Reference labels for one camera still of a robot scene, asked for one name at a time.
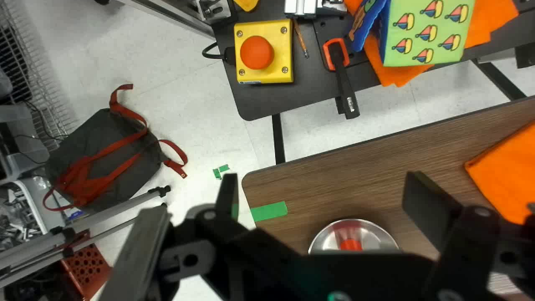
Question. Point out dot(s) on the colourful soft toy cube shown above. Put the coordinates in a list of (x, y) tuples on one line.
[(428, 33)]

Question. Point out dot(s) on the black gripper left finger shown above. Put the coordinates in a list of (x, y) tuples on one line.
[(228, 194)]

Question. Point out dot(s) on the red perforated crate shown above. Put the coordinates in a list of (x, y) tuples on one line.
[(86, 269)]

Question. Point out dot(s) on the yellow plastic piece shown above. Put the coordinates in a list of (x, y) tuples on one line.
[(246, 3)]

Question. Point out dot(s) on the small green floor tape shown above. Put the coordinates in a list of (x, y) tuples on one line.
[(221, 170)]

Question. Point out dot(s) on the silver metal pan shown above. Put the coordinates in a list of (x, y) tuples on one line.
[(377, 232)]

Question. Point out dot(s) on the folded orange cloth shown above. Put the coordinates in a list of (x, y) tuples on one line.
[(507, 172)]

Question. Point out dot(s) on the green tape strip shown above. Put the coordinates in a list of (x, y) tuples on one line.
[(270, 210)]

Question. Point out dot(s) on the wooden pencil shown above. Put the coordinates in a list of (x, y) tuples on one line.
[(301, 40)]

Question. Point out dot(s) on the yellow emergency stop button box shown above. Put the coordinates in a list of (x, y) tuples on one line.
[(248, 70)]

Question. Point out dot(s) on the black robot cart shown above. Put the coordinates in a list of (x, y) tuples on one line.
[(311, 93)]

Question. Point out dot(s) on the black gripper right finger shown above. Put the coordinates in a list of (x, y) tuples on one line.
[(428, 209)]

